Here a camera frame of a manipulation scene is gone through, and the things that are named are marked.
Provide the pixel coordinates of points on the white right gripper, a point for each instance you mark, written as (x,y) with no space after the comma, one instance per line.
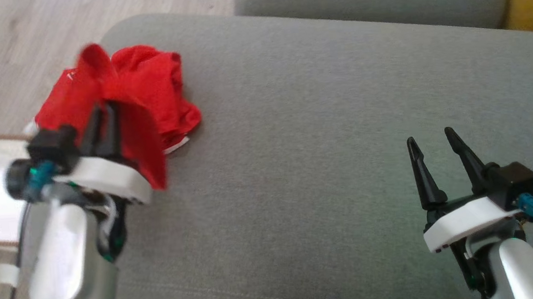
(469,224)

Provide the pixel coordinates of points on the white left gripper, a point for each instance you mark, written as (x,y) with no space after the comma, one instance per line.
(109,177)

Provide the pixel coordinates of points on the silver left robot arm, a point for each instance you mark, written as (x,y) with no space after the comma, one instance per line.
(63,257)

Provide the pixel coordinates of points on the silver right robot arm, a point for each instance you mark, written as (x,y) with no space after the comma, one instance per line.
(523,267)

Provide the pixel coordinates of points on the large grey sofa ottoman cushion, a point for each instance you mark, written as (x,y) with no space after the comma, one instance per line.
(317,141)

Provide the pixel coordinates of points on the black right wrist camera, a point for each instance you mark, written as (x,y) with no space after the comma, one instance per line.
(513,184)

